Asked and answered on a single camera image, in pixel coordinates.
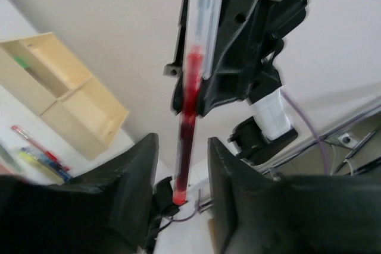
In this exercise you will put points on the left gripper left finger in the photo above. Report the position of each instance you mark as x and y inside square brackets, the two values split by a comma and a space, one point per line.
[105, 210]

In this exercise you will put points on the green highlighter marker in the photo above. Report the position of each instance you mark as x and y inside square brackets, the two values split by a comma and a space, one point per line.
[22, 63]

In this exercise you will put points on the beige divided organizer tray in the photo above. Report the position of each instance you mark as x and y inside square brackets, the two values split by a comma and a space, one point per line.
[62, 92]

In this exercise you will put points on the dark blue gel pen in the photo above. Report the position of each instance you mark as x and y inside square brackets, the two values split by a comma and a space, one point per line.
[64, 174]

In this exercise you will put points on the red clear-cap pen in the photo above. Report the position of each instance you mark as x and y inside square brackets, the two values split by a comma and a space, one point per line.
[200, 40]

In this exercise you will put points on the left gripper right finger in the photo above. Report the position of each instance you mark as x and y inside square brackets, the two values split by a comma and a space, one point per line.
[296, 214]

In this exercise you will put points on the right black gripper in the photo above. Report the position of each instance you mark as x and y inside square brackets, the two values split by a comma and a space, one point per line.
[250, 34]

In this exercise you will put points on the red gel pen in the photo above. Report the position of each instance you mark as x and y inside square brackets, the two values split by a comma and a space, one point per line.
[26, 136]

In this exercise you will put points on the yellow clear pen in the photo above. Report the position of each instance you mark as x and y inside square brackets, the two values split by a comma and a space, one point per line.
[41, 167]

